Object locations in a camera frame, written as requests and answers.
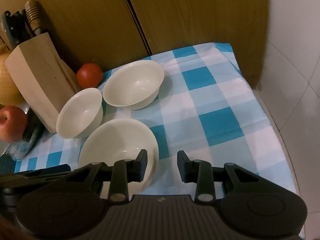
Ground cream bowl front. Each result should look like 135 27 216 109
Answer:
78 118 159 197

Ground cream bowl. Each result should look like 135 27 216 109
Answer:
56 88 103 139
78 118 159 197
103 60 164 110

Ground steel pot with lid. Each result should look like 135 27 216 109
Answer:
1 102 45 160

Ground blue white checkered tablecloth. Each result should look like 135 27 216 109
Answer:
13 42 298 197

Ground red apple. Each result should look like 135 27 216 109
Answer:
1 106 28 143

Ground yellow pomelo in net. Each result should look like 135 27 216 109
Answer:
0 51 25 106

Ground red tomato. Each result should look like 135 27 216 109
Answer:
76 63 104 89

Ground wooden knife block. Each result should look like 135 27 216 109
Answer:
5 33 81 133

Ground wooden cabinet doors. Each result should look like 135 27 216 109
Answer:
1 0 269 87

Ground knife handles in block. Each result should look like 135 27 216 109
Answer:
1 0 48 49

